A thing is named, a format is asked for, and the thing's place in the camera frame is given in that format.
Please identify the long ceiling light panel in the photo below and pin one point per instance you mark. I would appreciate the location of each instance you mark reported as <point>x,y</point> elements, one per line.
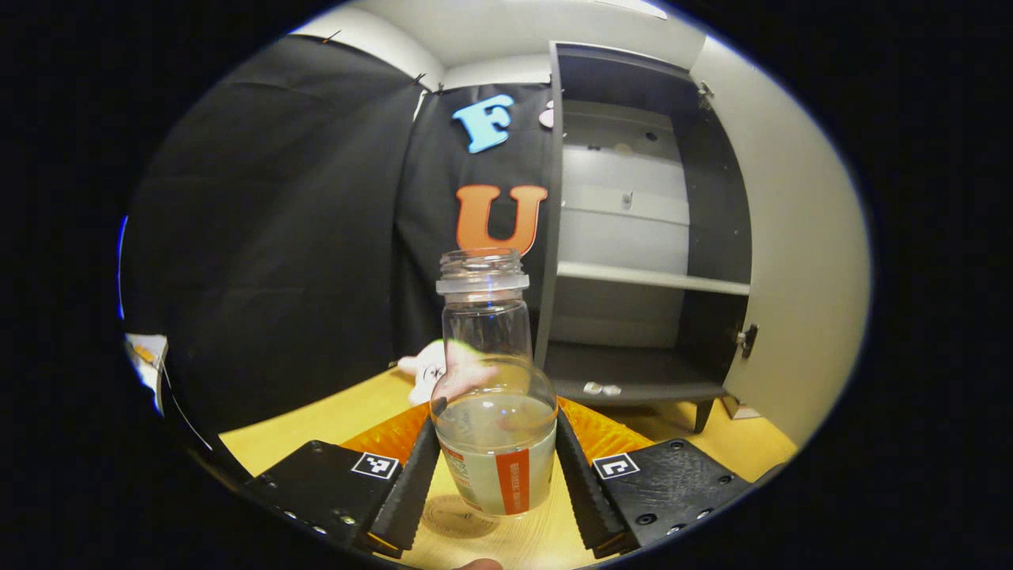
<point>637,8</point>

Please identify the clear glass bottle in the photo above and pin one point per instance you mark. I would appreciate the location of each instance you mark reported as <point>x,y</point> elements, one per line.
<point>491,332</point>

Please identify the white photo card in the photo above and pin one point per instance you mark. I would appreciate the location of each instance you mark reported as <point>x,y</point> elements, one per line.
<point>737,408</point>

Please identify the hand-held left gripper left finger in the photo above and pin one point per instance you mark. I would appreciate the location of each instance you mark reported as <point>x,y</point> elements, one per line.
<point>407,499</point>

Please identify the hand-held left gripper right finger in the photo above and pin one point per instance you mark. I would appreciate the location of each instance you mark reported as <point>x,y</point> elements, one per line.
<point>586,499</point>

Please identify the pink white plush toy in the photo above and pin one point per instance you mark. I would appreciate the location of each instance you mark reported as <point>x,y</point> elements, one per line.
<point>423,372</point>

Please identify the grey cabinet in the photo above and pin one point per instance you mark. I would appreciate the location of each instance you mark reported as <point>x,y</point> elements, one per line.
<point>633,237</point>

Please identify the black backdrop cloth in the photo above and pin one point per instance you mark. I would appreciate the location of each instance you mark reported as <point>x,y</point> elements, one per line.
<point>277,237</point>

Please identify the round wooden coaster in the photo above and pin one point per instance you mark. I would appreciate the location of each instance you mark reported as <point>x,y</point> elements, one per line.
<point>447,518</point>

